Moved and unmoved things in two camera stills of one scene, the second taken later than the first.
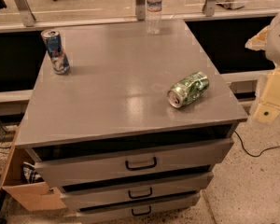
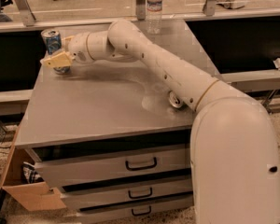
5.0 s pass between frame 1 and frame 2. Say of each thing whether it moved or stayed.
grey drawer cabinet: stayed
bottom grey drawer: stayed
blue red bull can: stayed
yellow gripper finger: moved
